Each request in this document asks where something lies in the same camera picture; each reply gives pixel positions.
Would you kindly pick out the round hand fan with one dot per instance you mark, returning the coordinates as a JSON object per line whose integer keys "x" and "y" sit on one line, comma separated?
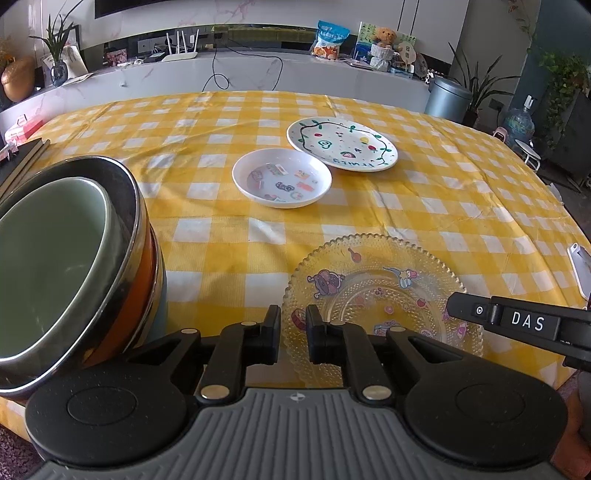
{"x": 407, "y": 51}

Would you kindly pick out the blue water bottle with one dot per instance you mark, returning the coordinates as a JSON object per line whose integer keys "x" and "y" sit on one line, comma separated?
{"x": 519, "y": 122}

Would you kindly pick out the pink box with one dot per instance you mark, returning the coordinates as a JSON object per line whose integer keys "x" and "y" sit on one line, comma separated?
{"x": 23, "y": 129}

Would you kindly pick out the pink photo card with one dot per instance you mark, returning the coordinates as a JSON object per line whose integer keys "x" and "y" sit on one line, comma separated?
{"x": 115, "y": 57}

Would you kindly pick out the green ceramic bowl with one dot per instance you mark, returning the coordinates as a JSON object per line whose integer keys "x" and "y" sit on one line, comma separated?
{"x": 46, "y": 267}

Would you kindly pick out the hanging vine plant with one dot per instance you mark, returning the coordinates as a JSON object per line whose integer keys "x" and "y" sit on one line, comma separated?
{"x": 563, "y": 78}

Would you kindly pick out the dark grey cabinet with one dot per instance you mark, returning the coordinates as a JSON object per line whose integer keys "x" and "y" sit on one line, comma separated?
{"x": 575, "y": 143}

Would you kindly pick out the gold vase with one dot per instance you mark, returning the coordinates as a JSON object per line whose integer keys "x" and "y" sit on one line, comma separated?
{"x": 18, "y": 81}

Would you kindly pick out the pink clip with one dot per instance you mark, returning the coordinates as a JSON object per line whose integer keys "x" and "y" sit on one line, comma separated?
{"x": 5, "y": 152}

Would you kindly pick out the black television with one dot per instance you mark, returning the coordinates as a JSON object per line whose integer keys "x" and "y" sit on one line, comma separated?
{"x": 129, "y": 7}

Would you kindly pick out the blue steel bowl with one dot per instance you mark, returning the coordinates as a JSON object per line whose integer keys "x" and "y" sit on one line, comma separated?
{"x": 159, "y": 300}

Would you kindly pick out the yellow checked tablecloth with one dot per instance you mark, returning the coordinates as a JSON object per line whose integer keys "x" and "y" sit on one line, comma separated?
{"x": 207, "y": 258}

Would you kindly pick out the smartphone with white case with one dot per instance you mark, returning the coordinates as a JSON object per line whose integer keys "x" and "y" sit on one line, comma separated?
{"x": 581, "y": 272}

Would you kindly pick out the white round stool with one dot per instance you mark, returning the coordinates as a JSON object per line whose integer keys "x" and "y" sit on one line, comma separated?
{"x": 528, "y": 152}

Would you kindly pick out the framed white drawing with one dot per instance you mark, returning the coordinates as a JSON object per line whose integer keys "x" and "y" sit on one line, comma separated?
{"x": 73, "y": 60}

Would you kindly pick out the grey trash bin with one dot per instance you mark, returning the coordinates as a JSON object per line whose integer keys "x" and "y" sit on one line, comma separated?
{"x": 445, "y": 99}

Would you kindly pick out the white fabric basket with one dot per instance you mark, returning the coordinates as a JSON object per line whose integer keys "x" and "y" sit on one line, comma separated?
{"x": 381, "y": 57}

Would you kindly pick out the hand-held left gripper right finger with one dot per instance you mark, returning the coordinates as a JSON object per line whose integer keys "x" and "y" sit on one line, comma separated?
{"x": 318, "y": 337}

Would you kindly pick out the white marble cabinet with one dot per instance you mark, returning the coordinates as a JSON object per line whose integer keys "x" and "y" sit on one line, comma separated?
{"x": 323, "y": 78}

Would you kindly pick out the green leafy plant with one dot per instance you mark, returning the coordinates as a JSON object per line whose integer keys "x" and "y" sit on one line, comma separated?
{"x": 57, "y": 41}

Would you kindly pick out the small white plastic plate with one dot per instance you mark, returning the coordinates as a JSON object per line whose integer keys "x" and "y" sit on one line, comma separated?
{"x": 277, "y": 175}

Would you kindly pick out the green painting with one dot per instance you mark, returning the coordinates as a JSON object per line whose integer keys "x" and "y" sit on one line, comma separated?
{"x": 364, "y": 37}

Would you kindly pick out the orange steel bowl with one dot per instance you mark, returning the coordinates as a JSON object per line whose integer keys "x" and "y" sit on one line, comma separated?
{"x": 138, "y": 295}

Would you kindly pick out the brown teddy bear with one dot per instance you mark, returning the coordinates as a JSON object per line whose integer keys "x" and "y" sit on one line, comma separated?
{"x": 384, "y": 37}

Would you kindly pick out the blue glass vase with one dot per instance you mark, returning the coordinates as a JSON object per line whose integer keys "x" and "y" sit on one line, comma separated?
{"x": 59, "y": 74}

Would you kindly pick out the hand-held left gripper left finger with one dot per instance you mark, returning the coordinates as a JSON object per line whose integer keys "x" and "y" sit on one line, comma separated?
{"x": 268, "y": 334}

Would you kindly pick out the clear glass plate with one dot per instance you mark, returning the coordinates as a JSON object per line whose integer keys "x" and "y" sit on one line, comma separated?
{"x": 369, "y": 286}

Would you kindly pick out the black notebook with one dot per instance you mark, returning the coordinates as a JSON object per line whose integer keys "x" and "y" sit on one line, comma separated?
{"x": 21, "y": 166}

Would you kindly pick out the potted long-leaf plant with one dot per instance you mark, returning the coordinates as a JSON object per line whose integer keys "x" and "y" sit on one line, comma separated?
{"x": 480, "y": 87}

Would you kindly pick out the blue snack bag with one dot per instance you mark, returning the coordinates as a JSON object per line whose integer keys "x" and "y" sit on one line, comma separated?
{"x": 330, "y": 41}

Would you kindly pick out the white painted plate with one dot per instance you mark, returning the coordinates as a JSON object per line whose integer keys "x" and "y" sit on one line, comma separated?
{"x": 341, "y": 147}

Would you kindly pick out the white router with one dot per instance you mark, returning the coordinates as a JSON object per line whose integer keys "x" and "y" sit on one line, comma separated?
{"x": 180, "y": 56}

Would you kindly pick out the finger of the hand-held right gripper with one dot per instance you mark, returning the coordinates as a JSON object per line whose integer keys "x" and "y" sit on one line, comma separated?
{"x": 468, "y": 308}

